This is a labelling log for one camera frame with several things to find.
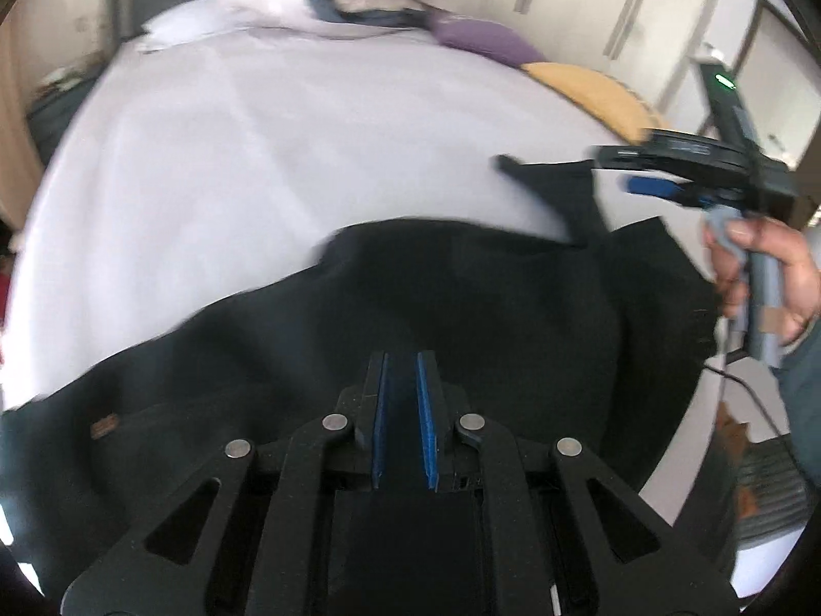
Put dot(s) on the yellow pillow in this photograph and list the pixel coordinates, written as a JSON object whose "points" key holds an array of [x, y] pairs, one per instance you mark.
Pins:
{"points": [[596, 96]]}

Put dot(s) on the white pillow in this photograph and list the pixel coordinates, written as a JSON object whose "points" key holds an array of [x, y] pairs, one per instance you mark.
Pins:
{"points": [[192, 19]]}

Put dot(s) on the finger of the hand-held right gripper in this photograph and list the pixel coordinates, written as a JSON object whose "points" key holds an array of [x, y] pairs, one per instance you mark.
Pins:
{"points": [[654, 188], [680, 157]]}

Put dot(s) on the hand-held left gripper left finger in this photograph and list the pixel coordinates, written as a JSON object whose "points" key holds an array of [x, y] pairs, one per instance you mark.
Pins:
{"points": [[380, 423]]}

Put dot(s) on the purple pillow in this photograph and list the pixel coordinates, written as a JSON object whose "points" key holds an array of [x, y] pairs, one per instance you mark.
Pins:
{"points": [[487, 38]]}

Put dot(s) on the beige curtain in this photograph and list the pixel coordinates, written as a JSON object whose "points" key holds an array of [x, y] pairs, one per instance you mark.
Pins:
{"points": [[16, 141]]}

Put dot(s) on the white wardrobe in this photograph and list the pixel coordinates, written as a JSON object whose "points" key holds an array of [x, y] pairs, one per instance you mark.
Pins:
{"points": [[577, 6]]}

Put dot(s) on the person's right forearm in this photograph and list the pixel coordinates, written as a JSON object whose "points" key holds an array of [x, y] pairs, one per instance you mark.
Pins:
{"points": [[805, 391]]}

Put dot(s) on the black pants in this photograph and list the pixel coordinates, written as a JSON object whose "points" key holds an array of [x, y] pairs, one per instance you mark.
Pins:
{"points": [[513, 308]]}

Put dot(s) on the person's right hand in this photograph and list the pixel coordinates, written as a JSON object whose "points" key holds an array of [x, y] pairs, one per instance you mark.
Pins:
{"points": [[798, 276]]}

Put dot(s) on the striped floor mat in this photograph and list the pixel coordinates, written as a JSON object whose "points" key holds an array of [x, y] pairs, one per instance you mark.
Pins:
{"points": [[773, 481]]}

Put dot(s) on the bed with white sheet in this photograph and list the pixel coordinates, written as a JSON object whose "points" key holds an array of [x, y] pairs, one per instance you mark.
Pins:
{"points": [[256, 160]]}

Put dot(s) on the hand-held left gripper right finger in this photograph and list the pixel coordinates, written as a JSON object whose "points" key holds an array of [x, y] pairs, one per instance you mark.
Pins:
{"points": [[426, 423]]}

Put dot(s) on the grey bedside table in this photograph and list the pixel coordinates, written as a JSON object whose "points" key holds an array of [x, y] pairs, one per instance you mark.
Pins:
{"points": [[54, 109]]}

